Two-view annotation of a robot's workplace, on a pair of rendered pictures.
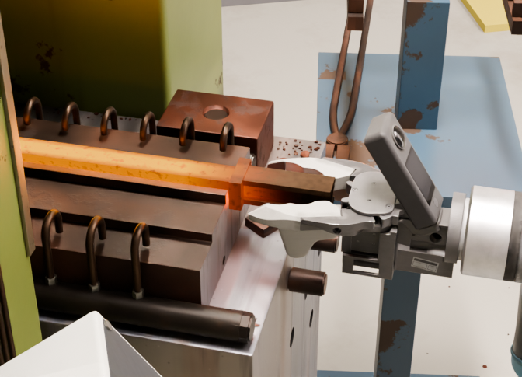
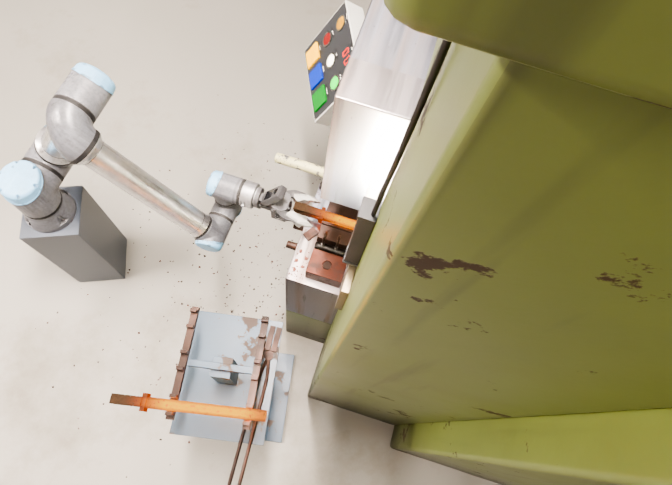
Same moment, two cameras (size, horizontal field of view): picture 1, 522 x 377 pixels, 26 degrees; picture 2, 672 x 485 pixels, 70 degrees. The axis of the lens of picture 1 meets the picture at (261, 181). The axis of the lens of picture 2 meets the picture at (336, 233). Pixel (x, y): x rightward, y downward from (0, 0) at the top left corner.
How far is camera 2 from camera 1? 179 cm
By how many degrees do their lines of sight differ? 77
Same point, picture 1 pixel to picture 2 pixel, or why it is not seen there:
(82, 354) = not seen: hidden behind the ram
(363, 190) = (285, 202)
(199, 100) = (333, 273)
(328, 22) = not seen: outside the picture
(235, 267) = not seen: hidden behind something
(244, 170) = (320, 212)
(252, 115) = (314, 261)
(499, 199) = (247, 186)
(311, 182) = (300, 206)
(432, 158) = (230, 341)
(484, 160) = (208, 338)
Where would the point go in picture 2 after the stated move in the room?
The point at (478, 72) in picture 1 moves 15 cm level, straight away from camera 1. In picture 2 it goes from (186, 416) to (166, 466)
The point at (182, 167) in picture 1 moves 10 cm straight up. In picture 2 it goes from (339, 219) to (343, 206)
